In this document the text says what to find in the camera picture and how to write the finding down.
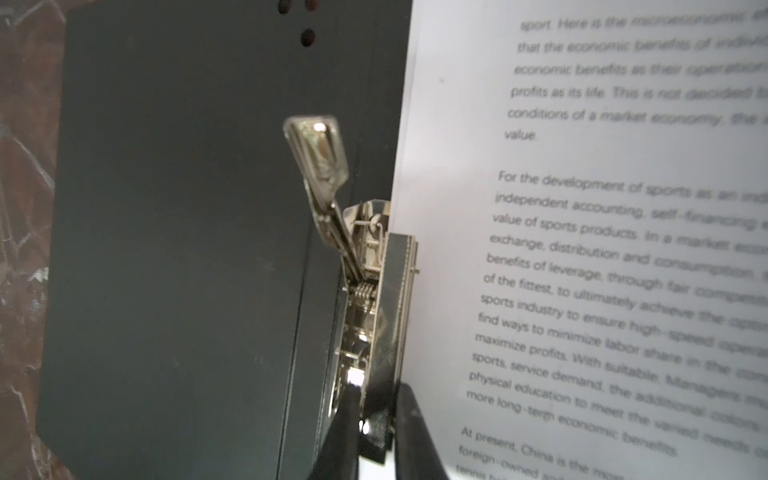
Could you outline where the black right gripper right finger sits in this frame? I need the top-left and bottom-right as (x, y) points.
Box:
(395, 383), (449, 480)

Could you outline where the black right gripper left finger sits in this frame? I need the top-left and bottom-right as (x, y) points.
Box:
(307, 384), (361, 480)

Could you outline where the silver folder clip mechanism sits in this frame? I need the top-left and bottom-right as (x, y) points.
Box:
(283, 115), (418, 463)

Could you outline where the black file folder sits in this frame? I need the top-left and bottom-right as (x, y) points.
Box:
(37, 1), (411, 479)

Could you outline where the printed paper corner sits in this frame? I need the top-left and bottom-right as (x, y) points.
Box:
(392, 1), (767, 479)

